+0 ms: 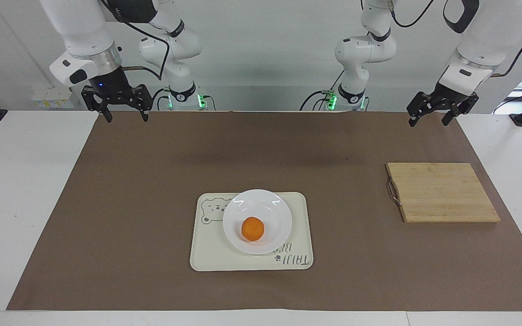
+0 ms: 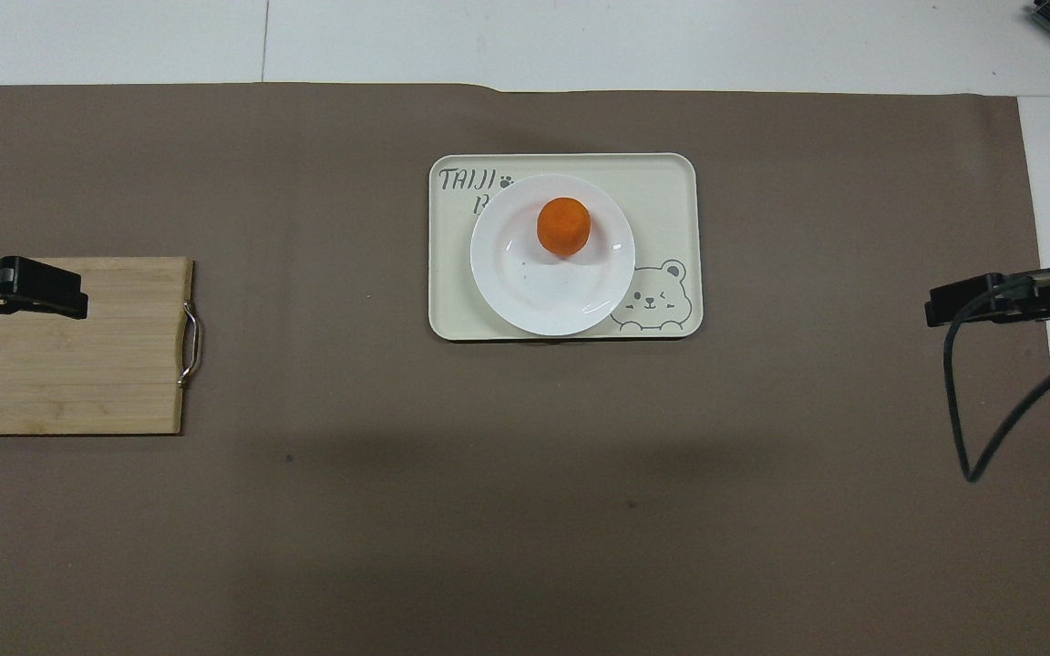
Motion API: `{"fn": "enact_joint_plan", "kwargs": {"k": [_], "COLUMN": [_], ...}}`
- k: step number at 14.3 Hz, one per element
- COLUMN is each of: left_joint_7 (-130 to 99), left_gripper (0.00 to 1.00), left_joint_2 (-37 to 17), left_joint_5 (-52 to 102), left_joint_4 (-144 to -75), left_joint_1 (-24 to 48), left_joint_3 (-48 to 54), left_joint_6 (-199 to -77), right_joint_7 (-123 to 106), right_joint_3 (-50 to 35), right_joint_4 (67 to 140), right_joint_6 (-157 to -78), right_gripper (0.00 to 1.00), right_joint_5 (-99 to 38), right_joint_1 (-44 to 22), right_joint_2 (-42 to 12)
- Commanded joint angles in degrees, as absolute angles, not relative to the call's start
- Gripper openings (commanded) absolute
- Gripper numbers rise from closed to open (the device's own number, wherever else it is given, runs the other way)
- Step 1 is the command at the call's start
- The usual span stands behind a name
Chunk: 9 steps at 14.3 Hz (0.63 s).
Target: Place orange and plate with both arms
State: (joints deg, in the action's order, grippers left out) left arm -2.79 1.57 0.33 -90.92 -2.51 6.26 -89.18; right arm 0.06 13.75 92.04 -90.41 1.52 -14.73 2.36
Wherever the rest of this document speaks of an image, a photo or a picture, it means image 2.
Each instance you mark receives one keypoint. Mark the orange carrot chunk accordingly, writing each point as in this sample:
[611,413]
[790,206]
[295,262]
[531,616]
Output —
[564,226]

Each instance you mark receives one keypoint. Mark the white round plate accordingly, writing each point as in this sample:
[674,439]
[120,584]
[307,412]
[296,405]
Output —
[552,292]

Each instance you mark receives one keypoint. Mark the cream tray with bear print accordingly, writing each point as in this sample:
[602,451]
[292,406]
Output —
[666,210]

